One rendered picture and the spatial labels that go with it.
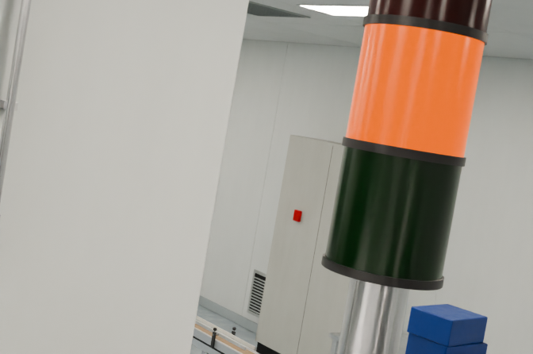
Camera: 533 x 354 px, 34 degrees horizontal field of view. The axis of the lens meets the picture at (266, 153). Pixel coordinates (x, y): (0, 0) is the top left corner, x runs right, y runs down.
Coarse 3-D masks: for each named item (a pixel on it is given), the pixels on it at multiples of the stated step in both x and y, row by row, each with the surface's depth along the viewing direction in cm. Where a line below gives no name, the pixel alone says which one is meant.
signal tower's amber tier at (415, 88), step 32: (384, 32) 34; (416, 32) 33; (384, 64) 34; (416, 64) 33; (448, 64) 33; (480, 64) 35; (384, 96) 34; (416, 96) 33; (448, 96) 34; (352, 128) 35; (384, 128) 34; (416, 128) 33; (448, 128) 34
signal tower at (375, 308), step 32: (448, 32) 33; (480, 32) 34; (448, 160) 34; (352, 288) 36; (384, 288) 35; (416, 288) 34; (352, 320) 35; (384, 320) 35; (352, 352) 35; (384, 352) 35
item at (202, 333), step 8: (200, 320) 515; (200, 328) 507; (208, 328) 497; (216, 328) 486; (232, 328) 495; (200, 336) 498; (208, 336) 492; (216, 336) 496; (224, 336) 485; (232, 336) 489; (200, 344) 497; (208, 344) 491; (216, 344) 486; (224, 344) 480; (232, 344) 484; (240, 344) 473; (248, 344) 477; (208, 352) 491; (216, 352) 485; (224, 352) 479; (232, 352) 473; (240, 352) 471; (248, 352) 474; (256, 352) 475
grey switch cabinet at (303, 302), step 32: (288, 160) 802; (320, 160) 767; (288, 192) 798; (320, 192) 763; (288, 224) 793; (320, 224) 759; (288, 256) 789; (320, 256) 755; (288, 288) 784; (320, 288) 751; (288, 320) 780; (320, 320) 747; (288, 352) 776; (320, 352) 743
